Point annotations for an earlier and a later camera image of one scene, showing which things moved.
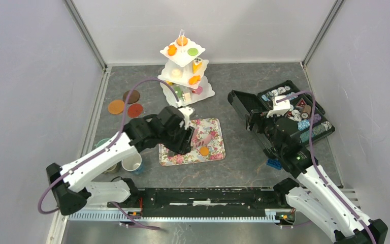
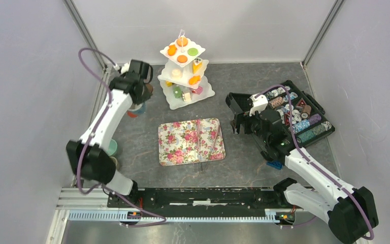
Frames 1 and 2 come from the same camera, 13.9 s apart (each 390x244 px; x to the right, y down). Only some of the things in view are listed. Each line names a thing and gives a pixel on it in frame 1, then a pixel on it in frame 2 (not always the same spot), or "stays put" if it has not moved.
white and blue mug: [133, 163] → [137, 108]
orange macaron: [182, 40] stays put
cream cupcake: [176, 73] stays put
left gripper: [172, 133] → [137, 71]
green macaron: [192, 52] stays put
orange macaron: [204, 151] → [182, 59]
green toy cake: [177, 91] stays put
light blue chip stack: [303, 124] stays put
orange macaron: [194, 80] stays put
